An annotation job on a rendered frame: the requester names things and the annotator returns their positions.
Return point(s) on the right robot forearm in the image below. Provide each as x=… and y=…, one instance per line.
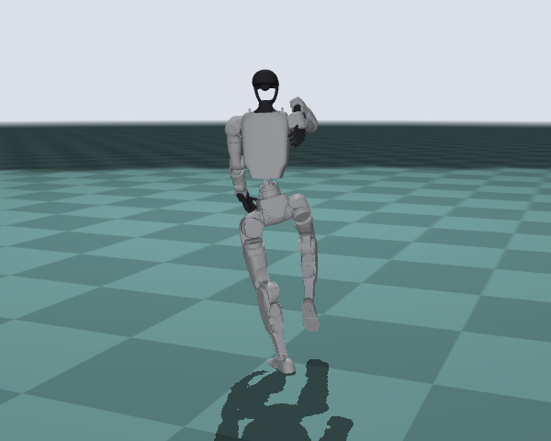
x=304, y=108

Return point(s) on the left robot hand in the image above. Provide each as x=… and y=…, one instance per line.
x=247, y=202

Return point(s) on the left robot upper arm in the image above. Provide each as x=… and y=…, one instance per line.
x=234, y=142

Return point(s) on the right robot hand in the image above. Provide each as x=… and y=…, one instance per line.
x=300, y=133

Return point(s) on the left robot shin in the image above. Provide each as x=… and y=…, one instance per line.
x=273, y=322

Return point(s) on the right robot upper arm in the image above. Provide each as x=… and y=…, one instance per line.
x=298, y=118

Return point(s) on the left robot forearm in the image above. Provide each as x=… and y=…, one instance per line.
x=238, y=181

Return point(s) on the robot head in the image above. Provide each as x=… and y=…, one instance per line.
x=265, y=79

